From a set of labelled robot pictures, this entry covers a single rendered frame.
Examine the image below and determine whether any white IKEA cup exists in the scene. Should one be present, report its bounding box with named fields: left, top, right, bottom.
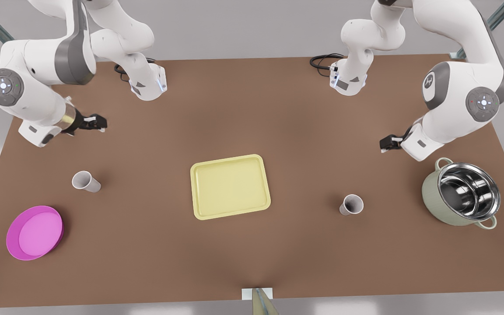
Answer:
left=72, top=171, right=102, bottom=193
left=339, top=194, right=364, bottom=216

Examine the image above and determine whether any black cable loop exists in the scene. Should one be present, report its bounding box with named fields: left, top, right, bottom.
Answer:
left=114, top=57, right=157, bottom=82
left=310, top=53, right=345, bottom=71

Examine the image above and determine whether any yellow rectangular tray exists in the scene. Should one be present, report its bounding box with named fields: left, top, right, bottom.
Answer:
left=190, top=154, right=271, bottom=220

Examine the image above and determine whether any magenta round plate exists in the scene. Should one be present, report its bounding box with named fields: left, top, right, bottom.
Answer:
left=6, top=206, right=64, bottom=261

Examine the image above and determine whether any green pot with steel interior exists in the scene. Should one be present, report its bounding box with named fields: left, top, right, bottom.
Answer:
left=422, top=157, right=501, bottom=230

